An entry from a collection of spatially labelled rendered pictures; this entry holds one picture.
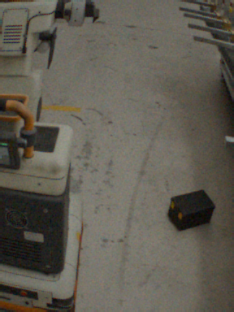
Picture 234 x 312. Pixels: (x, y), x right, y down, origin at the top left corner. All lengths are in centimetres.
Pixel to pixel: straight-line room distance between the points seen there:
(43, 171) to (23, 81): 43
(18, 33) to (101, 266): 118
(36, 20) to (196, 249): 142
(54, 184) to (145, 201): 122
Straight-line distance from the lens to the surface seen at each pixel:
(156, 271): 233
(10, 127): 154
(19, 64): 179
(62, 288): 184
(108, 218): 257
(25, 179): 155
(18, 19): 168
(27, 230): 170
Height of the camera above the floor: 170
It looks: 35 degrees down
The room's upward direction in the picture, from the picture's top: 7 degrees clockwise
